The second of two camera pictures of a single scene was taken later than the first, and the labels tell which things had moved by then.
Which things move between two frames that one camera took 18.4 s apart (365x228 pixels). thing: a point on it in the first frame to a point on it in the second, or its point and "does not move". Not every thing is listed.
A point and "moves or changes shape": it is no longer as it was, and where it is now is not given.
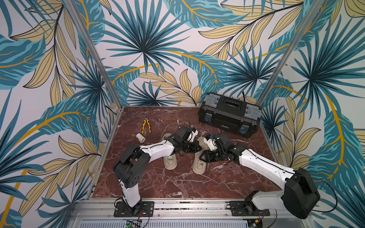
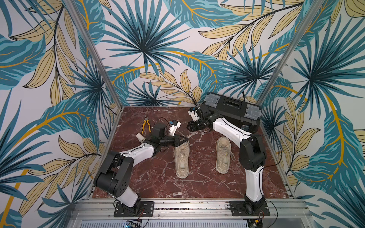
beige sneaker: [199, 167] moves or changes shape
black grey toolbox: [235, 115] does not move
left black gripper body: [188, 147] to [167, 140]
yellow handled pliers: [146, 120] does not move
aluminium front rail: [100, 213] does not move
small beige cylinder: [141, 139] does not move
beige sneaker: [170, 162] to [181, 158]
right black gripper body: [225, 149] to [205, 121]
